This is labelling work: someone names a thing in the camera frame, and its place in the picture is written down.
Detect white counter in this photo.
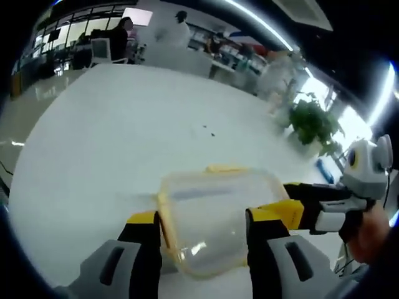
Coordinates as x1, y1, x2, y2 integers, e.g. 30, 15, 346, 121
145, 45, 238, 79

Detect curved ceiling light strip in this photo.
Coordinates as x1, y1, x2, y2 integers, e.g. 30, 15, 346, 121
367, 61, 397, 123

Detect white wall screen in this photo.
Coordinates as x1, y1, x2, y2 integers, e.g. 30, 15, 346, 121
122, 7, 154, 26

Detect ceiling vent panel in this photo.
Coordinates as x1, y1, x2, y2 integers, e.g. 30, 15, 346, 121
273, 0, 335, 32

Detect clear container with yellow buckles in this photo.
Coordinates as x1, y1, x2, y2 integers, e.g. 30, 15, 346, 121
155, 163, 291, 279

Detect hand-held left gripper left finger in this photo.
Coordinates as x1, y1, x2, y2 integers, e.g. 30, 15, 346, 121
55, 211, 163, 299

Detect shelf of storage bins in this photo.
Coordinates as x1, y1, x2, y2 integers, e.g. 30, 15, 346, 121
186, 27, 269, 70

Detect person's right hand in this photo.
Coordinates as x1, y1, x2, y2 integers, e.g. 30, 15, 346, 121
339, 202, 399, 265

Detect green potted plant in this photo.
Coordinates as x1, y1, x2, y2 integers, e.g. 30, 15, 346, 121
288, 99, 347, 157

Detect black cable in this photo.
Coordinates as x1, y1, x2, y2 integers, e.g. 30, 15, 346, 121
382, 166, 395, 208

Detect white office chair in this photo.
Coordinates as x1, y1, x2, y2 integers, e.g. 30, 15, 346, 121
89, 37, 112, 64

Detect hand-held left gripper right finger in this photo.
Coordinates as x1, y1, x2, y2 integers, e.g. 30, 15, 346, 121
245, 207, 337, 299

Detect long ceiling light strip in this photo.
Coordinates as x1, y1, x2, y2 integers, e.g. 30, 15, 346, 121
224, 0, 294, 51

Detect blue wipes packet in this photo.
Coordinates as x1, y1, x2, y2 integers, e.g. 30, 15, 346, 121
315, 158, 337, 185

